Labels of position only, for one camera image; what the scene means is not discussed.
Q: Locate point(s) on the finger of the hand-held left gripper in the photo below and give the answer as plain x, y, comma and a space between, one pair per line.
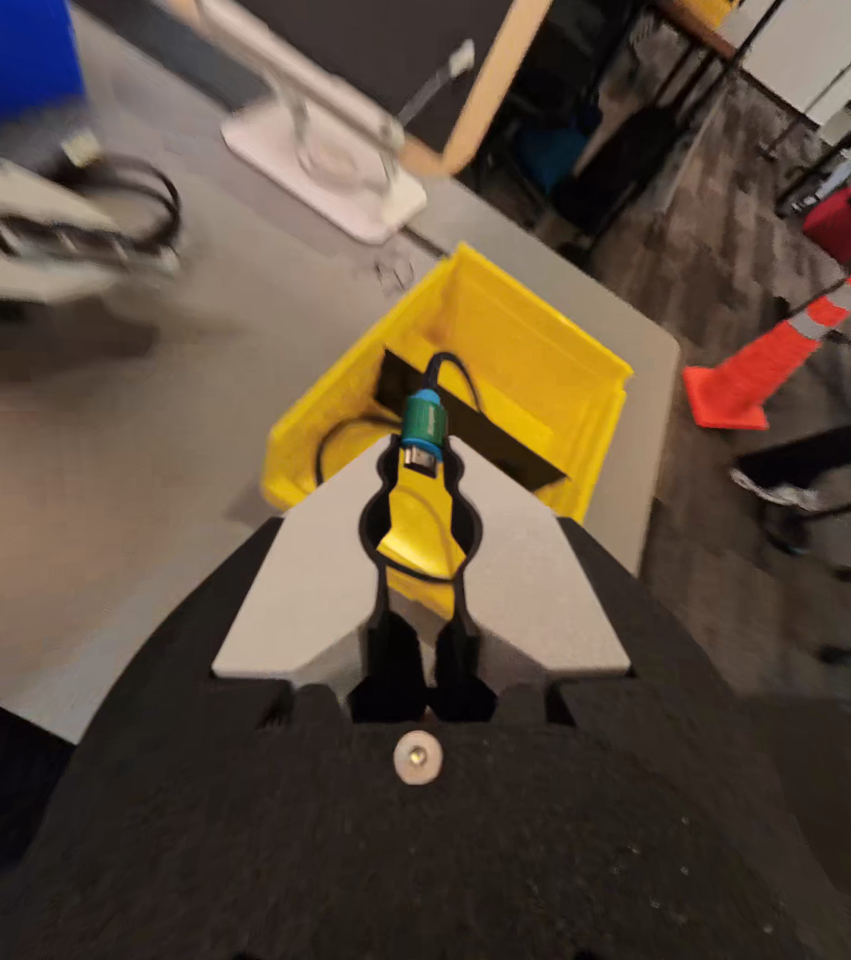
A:
20, 274
20, 195

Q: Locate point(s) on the black HDMI switch box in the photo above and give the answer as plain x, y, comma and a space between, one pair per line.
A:
163, 187

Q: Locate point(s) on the red storage box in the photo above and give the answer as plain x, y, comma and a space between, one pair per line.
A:
842, 225

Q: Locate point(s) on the orange traffic cone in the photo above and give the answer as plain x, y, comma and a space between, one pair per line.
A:
755, 367

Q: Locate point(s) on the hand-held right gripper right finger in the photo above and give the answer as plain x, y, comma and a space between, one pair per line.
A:
545, 600

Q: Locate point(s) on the blue bag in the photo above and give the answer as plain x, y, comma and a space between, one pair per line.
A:
553, 154

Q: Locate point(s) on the black bin divider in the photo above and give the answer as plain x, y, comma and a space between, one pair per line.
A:
500, 442

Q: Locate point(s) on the large blue plastic bin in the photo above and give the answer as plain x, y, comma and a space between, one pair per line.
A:
5, 60

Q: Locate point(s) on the yellow plastic bin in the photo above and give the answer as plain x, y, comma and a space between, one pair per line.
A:
515, 330

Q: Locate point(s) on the grey desk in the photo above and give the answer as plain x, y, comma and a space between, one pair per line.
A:
95, 450

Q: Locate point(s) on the black backpack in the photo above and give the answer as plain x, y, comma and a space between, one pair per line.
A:
620, 172

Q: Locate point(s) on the long wooden table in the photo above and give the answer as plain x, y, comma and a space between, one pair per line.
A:
695, 26

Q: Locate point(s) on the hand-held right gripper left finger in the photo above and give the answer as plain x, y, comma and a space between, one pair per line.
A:
298, 600

